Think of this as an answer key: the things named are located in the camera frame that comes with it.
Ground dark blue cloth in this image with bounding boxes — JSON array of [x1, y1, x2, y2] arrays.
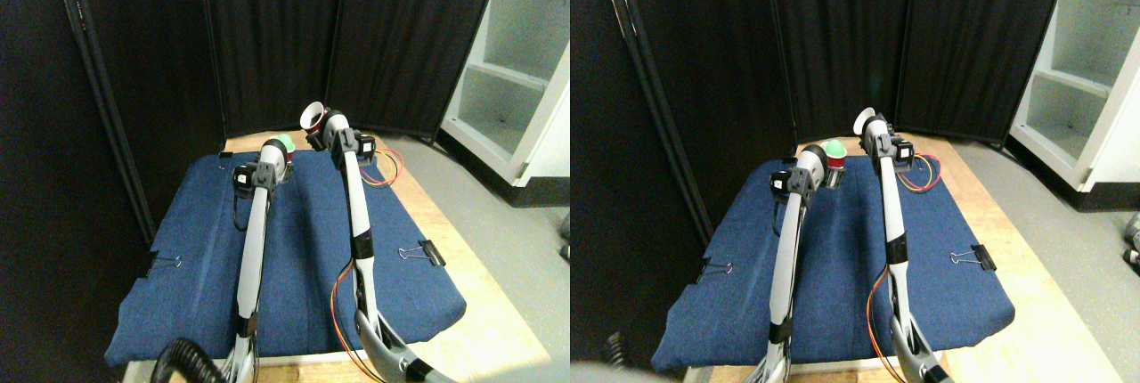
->
[[105, 147, 467, 368], [650, 154, 1016, 373]]

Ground black curtain stand pole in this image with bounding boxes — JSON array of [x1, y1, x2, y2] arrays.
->
[[601, 0, 716, 243], [53, 0, 159, 246]]

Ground white shelf unit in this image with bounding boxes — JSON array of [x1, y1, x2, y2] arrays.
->
[[1008, 0, 1140, 195], [439, 0, 570, 190]]

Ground orange wire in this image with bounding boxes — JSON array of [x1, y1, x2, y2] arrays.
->
[[866, 263, 901, 383], [900, 151, 941, 196], [330, 258, 376, 383], [361, 144, 404, 191]]

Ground black ribbed hose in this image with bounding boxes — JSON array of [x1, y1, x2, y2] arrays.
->
[[150, 338, 228, 383], [601, 331, 630, 369]]

